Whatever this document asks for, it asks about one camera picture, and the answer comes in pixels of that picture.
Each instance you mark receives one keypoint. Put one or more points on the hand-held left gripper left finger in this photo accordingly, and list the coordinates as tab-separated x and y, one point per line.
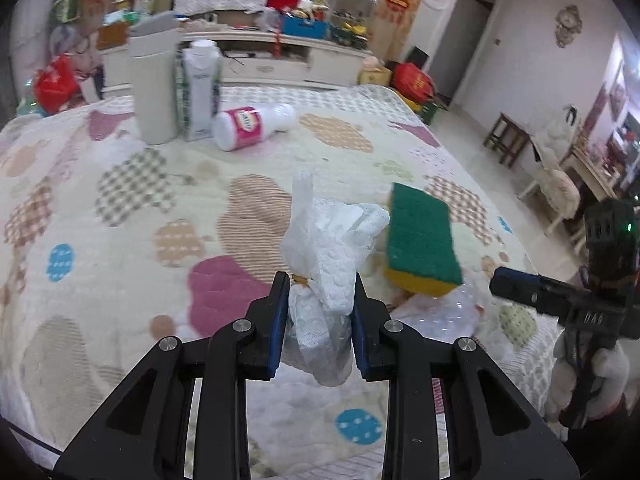
276	345

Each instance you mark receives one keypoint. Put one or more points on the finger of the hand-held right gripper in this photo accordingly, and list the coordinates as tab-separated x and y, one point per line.
517	280

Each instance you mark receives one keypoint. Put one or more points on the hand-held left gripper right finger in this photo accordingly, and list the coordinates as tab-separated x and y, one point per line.
359	345

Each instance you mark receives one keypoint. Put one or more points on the white tissue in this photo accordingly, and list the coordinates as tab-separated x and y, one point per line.
320	270

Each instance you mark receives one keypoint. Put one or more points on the person's right forearm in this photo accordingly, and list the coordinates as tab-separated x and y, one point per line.
605	447

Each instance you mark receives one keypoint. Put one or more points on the person's right hand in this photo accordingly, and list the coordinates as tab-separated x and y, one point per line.
612	375

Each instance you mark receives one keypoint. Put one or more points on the clear plastic bag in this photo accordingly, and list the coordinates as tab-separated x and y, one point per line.
440	312

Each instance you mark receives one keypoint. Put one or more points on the cream chair floral cushion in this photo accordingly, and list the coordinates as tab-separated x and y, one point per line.
555	185

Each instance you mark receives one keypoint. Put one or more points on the green yellow sponge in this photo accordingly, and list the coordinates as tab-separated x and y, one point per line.
420	235

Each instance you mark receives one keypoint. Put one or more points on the cream side table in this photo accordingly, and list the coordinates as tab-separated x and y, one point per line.
595	175

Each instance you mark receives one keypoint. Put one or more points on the dark wooden stool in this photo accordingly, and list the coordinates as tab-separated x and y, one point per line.
507	132

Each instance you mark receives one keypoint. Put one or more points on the white bottle pink label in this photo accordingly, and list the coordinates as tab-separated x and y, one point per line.
250	125

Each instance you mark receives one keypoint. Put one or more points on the red gift bag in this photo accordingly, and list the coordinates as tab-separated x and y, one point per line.
412	82

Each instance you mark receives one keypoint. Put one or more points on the dark door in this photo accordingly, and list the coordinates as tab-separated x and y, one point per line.
472	50

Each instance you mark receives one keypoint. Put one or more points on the black box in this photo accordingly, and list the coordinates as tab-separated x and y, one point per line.
416	56

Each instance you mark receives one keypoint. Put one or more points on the open cardboard box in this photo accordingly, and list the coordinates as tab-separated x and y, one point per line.
375	74

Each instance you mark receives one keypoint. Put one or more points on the white green milk carton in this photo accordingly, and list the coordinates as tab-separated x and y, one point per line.
200	90

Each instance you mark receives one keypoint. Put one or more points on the cream television cabinet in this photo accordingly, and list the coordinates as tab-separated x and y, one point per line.
300	60

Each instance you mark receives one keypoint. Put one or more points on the metal shelf rack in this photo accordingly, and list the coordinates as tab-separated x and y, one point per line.
352	10

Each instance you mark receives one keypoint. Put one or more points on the blue plastic crate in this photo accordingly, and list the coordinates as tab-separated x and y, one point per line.
302	27

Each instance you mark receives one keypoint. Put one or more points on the red plastic bag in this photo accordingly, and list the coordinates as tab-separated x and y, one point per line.
55	85

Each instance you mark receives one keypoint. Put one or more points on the brown box on cabinet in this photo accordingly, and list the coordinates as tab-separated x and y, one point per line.
112	35

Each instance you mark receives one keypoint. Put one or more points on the large framed wall picture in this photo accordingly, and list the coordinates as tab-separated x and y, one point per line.
618	90

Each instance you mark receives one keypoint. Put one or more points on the ornate wall clock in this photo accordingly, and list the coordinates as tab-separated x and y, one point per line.
569	25

